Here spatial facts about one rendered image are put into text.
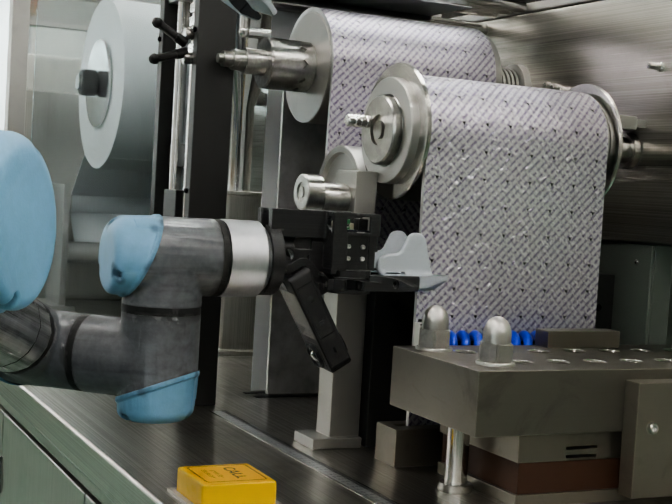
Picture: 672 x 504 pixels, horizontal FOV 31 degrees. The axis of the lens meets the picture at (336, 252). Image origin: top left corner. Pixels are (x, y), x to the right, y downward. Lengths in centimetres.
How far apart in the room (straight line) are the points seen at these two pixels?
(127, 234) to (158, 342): 10
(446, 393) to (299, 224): 22
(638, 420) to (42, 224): 61
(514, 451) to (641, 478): 13
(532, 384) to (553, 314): 26
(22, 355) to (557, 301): 59
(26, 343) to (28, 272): 34
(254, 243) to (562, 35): 64
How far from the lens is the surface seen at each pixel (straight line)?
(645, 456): 119
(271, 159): 164
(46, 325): 115
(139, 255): 111
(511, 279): 133
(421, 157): 126
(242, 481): 108
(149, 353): 113
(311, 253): 120
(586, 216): 138
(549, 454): 116
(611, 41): 155
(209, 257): 113
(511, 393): 111
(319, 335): 120
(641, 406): 117
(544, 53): 166
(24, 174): 79
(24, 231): 79
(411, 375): 119
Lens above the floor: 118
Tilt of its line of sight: 3 degrees down
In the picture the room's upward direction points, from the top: 3 degrees clockwise
